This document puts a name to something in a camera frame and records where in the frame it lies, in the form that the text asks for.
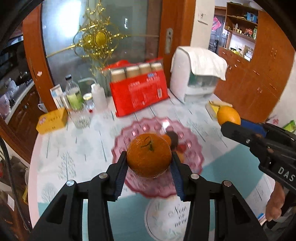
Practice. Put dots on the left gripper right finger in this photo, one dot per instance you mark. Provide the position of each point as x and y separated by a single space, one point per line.
234 219

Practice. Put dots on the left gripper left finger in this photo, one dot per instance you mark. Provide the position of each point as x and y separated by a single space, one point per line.
62 219

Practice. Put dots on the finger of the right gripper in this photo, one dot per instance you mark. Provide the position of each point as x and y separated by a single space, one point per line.
271 132
250 139

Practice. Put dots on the small kumquat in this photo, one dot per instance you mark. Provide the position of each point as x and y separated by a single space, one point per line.
226 113

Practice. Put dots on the red hawthorn fruit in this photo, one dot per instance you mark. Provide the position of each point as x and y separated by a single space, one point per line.
182 148

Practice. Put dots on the dark avocado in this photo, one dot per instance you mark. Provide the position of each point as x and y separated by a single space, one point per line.
174 139

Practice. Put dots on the mandarin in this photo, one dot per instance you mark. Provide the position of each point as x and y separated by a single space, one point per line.
149 155
167 139

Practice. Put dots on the red apple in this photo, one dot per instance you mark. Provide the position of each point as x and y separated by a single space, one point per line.
181 156

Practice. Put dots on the person's right hand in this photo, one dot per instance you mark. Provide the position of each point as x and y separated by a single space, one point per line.
275 203

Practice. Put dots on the pink glass fruit bowl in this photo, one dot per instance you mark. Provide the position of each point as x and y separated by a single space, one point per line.
163 185

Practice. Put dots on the yellow tissue pack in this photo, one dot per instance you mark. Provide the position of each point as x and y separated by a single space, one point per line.
213 106

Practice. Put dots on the tree print tablecloth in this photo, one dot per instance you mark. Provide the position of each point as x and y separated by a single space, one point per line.
148 208

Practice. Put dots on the wooden cabinet right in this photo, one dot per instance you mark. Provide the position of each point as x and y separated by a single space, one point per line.
254 86

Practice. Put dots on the clear drinking glass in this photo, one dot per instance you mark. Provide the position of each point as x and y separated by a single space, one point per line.
80 117

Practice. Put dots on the white countertop appliance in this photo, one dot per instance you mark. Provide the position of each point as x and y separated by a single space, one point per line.
186 86

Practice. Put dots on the yellow flat box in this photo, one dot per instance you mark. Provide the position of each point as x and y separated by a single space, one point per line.
52 121

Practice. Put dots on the white cloth on appliance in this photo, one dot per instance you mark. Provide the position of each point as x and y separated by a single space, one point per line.
203 62

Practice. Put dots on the small metal can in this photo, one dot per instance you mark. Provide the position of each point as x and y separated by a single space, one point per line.
65 101

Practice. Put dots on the clear plastic bottle green label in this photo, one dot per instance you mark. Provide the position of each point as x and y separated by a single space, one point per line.
73 93

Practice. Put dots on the small white blue carton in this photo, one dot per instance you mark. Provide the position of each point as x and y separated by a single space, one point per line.
56 93

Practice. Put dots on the jar with beige contents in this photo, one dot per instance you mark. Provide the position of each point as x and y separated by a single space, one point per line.
117 75
132 71
157 66
145 68

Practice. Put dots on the red snack package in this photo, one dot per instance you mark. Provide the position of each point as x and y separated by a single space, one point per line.
134 94

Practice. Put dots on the gold door ornament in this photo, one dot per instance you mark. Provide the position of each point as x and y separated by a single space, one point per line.
96 39

